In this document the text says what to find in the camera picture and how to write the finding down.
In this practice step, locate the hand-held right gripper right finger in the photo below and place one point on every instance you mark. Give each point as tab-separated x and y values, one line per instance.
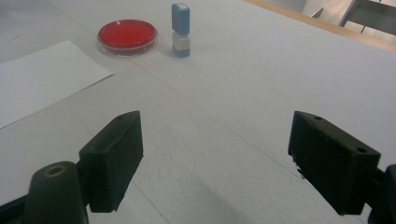
330	161

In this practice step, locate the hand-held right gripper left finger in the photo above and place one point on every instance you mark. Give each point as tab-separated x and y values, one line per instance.
115	161

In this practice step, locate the round red ink pad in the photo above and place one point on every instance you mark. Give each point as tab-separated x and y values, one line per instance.
127	34

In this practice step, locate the blue and white stamp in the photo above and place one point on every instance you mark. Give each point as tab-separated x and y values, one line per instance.
180	31

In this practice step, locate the white paper sheet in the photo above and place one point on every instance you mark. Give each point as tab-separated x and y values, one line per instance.
40	77

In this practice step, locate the large white table cover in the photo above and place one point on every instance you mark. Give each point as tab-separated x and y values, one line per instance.
249	77

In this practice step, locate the grey metal desk frame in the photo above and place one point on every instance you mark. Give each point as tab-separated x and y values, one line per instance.
370	14

